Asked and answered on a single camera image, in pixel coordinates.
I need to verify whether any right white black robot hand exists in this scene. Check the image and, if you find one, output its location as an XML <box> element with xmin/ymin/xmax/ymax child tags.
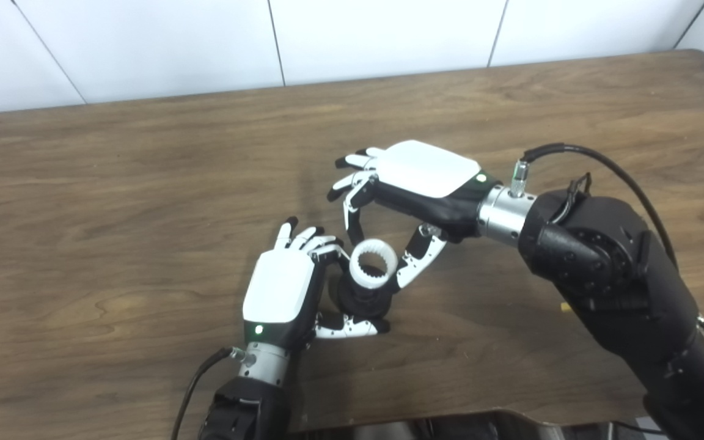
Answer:
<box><xmin>326</xmin><ymin>139</ymin><xmax>502</xmax><ymax>289</ymax></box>

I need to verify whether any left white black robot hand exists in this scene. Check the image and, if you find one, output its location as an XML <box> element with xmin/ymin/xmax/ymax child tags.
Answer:
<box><xmin>242</xmin><ymin>216</ymin><xmax>391</xmax><ymax>352</ymax></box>

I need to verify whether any white ring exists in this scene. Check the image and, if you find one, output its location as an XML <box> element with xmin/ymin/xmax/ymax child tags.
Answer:
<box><xmin>349</xmin><ymin>240</ymin><xmax>399</xmax><ymax>290</ymax></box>

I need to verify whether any round black part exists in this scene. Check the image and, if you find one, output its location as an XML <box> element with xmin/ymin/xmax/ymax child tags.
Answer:
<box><xmin>335</xmin><ymin>269</ymin><xmax>397</xmax><ymax>320</ymax></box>

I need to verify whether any black robot torso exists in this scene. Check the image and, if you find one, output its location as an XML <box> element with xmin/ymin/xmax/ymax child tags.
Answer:
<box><xmin>288</xmin><ymin>409</ymin><xmax>652</xmax><ymax>440</ymax></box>

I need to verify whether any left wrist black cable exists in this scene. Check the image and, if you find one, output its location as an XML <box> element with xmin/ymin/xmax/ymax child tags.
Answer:
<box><xmin>170</xmin><ymin>346</ymin><xmax>249</xmax><ymax>440</ymax></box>

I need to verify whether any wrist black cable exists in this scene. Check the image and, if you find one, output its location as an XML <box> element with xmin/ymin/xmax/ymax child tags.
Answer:
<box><xmin>510</xmin><ymin>142</ymin><xmax>704</xmax><ymax>343</ymax></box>
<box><xmin>170</xmin><ymin>346</ymin><xmax>249</xmax><ymax>440</ymax></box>

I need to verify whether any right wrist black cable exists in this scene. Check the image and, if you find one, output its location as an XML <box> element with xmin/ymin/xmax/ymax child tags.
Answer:
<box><xmin>510</xmin><ymin>142</ymin><xmax>704</xmax><ymax>343</ymax></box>

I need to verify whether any right arm thin black wire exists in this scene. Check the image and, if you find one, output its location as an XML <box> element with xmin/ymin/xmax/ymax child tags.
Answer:
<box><xmin>557</xmin><ymin>173</ymin><xmax>592</xmax><ymax>222</ymax></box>

